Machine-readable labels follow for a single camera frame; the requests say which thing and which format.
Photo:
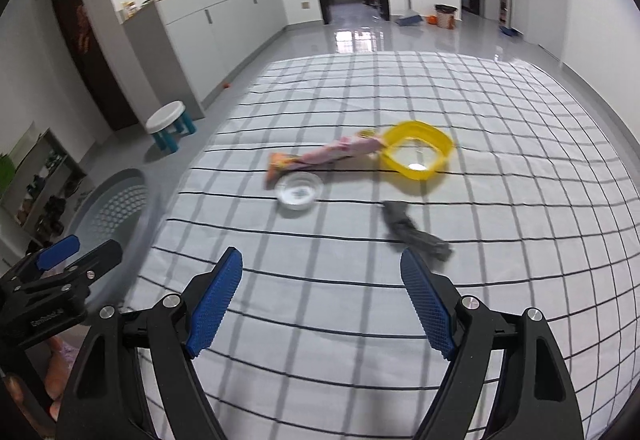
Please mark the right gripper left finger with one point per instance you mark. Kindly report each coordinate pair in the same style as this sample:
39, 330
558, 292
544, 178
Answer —
104, 397

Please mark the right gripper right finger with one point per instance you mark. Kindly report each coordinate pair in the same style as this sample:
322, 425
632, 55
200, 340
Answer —
535, 398

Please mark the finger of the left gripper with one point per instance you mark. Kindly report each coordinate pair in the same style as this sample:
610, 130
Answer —
57, 253
90, 267

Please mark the pink snack wrapper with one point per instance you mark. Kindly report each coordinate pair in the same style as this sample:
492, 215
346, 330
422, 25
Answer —
364, 142

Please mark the grey cloth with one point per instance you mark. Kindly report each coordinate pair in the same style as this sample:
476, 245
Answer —
402, 227

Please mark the white round cap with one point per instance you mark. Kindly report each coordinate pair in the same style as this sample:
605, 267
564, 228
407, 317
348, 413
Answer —
298, 191

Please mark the yellow plastic lid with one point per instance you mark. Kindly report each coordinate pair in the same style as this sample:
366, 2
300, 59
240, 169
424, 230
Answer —
415, 150

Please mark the small trash bin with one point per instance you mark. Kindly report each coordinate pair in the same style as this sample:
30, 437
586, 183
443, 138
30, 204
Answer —
446, 16

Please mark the person's left hand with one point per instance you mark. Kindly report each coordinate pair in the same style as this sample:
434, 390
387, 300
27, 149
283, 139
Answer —
60, 362

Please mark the grey shoe rack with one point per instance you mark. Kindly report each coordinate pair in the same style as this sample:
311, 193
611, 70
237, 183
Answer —
45, 194

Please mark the grey perforated laundry basket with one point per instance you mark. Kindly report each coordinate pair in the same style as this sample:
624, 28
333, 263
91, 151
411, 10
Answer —
111, 212

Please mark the green handbag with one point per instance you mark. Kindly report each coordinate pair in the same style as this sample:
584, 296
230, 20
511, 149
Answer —
7, 172

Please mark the white teal child stool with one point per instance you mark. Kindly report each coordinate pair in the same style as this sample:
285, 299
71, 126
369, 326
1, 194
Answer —
170, 115

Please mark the grey sideboard cabinet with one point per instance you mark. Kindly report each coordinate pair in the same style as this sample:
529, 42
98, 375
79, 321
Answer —
190, 49

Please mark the dark wooden door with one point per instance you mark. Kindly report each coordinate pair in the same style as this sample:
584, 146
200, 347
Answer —
91, 65

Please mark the black white checkered tablecloth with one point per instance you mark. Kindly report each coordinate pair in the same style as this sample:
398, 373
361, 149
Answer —
329, 167

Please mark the broom with blue dustpan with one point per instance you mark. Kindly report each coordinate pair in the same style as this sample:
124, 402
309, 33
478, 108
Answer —
410, 17

